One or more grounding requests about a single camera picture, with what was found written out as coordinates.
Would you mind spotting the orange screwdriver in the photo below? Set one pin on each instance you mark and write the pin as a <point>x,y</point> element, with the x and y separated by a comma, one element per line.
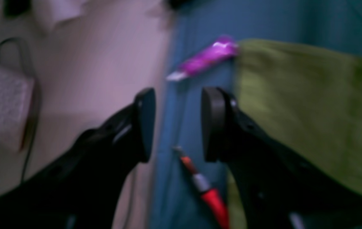
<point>209,194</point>

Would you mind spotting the pink tube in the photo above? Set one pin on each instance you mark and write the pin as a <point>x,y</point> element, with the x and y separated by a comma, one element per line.
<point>222,49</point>

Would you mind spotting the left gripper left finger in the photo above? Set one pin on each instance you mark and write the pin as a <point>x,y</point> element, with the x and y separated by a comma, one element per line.
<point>81,188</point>

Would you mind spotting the white keyboard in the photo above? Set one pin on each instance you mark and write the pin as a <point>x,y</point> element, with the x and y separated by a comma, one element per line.
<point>16,92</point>

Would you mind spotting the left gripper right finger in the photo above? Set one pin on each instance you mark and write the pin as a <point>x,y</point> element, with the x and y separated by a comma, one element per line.
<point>279,188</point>

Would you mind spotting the olive green t-shirt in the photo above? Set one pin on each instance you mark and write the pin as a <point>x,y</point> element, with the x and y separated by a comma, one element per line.
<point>307,98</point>

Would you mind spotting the blue table cloth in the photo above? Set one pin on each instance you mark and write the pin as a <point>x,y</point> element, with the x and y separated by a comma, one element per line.
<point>333,24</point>

